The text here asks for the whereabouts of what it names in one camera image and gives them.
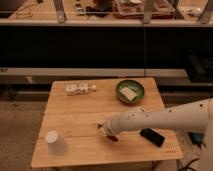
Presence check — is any red chili pepper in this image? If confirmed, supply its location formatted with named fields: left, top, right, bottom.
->
left=106, top=135, right=118, bottom=142

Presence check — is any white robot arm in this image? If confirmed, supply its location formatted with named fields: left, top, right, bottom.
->
left=98, top=98, right=213, bottom=171

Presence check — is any white sponge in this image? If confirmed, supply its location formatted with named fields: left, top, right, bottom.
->
left=120, top=87, right=137, bottom=100

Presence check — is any wooden table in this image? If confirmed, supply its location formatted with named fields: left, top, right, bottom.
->
left=31, top=79, right=183, bottom=168

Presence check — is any plastic bottle with label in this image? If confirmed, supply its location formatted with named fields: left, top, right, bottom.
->
left=65, top=83, right=96, bottom=95

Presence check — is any white paper cup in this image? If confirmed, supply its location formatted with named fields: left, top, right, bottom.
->
left=45, top=130, right=65, bottom=155

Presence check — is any black phone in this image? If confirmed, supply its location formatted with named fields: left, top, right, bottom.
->
left=140, top=129, right=165, bottom=147

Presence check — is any green bowl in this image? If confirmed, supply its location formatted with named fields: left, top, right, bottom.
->
left=115, top=80, right=145, bottom=104

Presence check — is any blue box on floor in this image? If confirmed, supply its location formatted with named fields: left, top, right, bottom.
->
left=189, top=132, right=204, bottom=145

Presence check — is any dark object on shelf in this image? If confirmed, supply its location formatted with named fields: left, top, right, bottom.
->
left=86, top=3, right=112, bottom=17

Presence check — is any cluttered tray on shelf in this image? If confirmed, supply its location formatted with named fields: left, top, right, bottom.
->
left=112, top=0, right=175, bottom=19

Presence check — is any black floor cable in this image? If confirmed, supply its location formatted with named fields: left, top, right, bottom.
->
left=176, top=141, right=206, bottom=171

